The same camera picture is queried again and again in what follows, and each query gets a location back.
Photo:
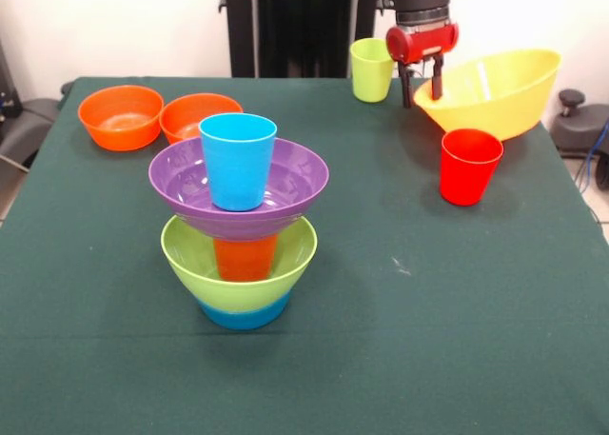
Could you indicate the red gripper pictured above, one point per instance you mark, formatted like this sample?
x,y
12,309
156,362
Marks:
x,y
421,42

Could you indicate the lime green cup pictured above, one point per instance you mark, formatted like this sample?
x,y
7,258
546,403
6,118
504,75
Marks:
x,y
368,78

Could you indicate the large yellow bowl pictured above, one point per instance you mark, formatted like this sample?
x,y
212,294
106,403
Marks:
x,y
495,102

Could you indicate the purple bowl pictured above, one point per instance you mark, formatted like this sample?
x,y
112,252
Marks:
x,y
295,178

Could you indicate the blue cup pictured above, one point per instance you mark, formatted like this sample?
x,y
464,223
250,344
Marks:
x,y
238,164

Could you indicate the green bowl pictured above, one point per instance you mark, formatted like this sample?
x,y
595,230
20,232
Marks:
x,y
295,263

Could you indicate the orange bowl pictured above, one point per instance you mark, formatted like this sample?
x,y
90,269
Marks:
x,y
121,121
183,116

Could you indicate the orange cup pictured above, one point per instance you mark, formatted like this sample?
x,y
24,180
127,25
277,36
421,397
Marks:
x,y
245,261

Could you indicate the blue bowl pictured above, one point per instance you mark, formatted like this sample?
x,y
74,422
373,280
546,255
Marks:
x,y
242,318

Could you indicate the red cup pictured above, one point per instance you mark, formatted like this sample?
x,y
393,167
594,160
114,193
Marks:
x,y
468,168

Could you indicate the black chair base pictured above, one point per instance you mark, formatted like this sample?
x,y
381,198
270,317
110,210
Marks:
x,y
575,125

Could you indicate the dark green tablecloth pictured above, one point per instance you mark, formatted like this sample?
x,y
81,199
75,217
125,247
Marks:
x,y
304,373

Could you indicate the dark grey chair base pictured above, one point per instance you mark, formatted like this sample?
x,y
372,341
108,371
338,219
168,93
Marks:
x,y
28,125

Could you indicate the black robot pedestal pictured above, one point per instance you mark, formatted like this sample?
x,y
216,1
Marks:
x,y
309,16

